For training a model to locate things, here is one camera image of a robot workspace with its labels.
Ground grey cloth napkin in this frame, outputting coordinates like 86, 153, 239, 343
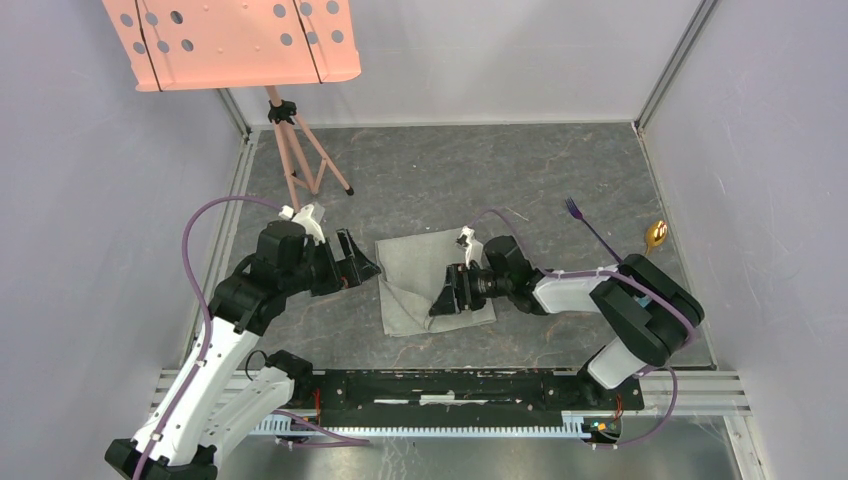
376, 228, 497, 337

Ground gold spoon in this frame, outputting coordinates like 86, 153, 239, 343
644, 220, 668, 256

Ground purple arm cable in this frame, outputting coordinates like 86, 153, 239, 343
129, 195, 372, 480
466, 209, 697, 452

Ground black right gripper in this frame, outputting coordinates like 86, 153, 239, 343
428, 263, 511, 317

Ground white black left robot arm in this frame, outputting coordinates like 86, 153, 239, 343
105, 220, 381, 479

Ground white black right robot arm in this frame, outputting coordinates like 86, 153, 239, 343
429, 231, 705, 408

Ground aluminium frame rail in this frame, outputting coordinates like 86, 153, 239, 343
150, 369, 753, 439

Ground pink music stand tripod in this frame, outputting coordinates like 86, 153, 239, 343
103, 0, 361, 209

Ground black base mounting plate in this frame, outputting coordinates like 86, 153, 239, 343
284, 369, 645, 428

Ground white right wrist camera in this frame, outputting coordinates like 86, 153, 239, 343
456, 226, 483, 267

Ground purple metal fork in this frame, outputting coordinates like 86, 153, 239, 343
565, 197, 622, 263

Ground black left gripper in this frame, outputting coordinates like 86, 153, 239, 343
281, 227, 380, 297

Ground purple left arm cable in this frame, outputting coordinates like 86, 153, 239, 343
129, 195, 372, 480

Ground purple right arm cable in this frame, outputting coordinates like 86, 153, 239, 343
466, 209, 697, 452

